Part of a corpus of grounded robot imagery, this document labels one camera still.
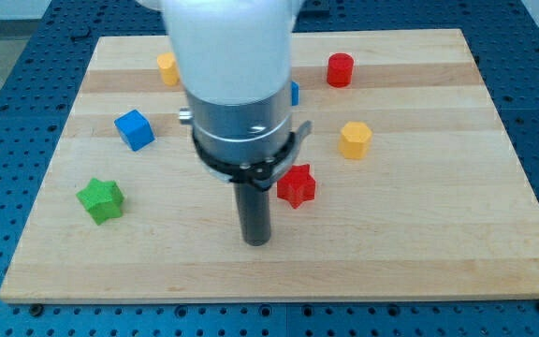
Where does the green star block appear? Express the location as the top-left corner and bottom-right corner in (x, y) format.
(76, 178), (124, 226)

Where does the black clamp mount ring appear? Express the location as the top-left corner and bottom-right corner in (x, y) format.
(191, 121), (313, 192)

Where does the red star block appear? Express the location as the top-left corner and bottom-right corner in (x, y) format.
(277, 164), (316, 209)

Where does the wooden board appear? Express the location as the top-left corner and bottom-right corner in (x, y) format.
(0, 29), (539, 304)

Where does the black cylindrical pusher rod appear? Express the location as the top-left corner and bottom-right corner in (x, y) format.
(234, 183), (271, 246)

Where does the red cylinder block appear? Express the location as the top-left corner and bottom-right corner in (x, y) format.
(327, 52), (354, 88)

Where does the blue cube block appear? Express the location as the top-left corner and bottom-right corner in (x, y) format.
(114, 110), (155, 152)

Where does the yellow hexagon block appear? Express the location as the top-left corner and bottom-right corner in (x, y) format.
(338, 122), (372, 159)

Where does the yellow block at rear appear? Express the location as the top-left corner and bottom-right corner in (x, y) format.
(156, 52), (180, 86)

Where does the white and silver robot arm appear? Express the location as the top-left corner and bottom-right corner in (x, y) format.
(138, 0), (312, 246)

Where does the blue triangle block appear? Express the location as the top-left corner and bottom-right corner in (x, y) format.
(291, 81), (299, 106)

